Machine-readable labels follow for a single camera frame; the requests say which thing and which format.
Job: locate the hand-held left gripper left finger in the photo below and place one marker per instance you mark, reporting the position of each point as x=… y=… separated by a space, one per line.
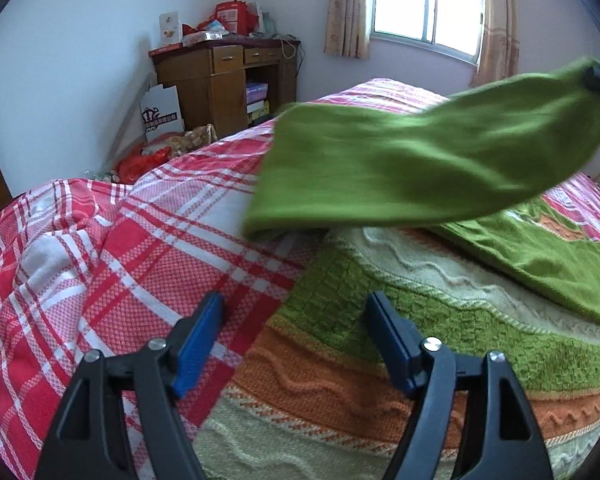
x=197 y=345

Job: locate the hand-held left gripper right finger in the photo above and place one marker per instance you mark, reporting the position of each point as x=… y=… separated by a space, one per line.
x=392 y=345

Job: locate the green striped knitted sweater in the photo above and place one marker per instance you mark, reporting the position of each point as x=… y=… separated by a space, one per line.
x=380 y=160

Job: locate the red plaid blanket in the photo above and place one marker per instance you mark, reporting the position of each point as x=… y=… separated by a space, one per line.
x=155 y=240

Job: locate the beige patterned curtain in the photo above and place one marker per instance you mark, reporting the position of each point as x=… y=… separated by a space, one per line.
x=347 y=10
x=497 y=25

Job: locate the red plastic bag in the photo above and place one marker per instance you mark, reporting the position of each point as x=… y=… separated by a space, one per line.
x=135 y=167

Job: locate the beige patterned bag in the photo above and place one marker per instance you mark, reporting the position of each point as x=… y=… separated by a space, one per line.
x=195 y=140

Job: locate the window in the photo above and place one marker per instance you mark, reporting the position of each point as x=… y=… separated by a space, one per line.
x=405 y=0

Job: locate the stack of books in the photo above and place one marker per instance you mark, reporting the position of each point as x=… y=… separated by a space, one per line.
x=256 y=102

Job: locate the wooden desk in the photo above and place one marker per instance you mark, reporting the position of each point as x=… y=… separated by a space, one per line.
x=225 y=90

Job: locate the flat silver box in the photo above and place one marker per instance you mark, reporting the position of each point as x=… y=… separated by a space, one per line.
x=205 y=37

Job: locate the white box with yellow print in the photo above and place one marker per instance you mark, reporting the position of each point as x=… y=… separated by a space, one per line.
x=170 y=27

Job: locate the red gift box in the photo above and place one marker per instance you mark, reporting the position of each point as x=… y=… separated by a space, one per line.
x=232 y=17

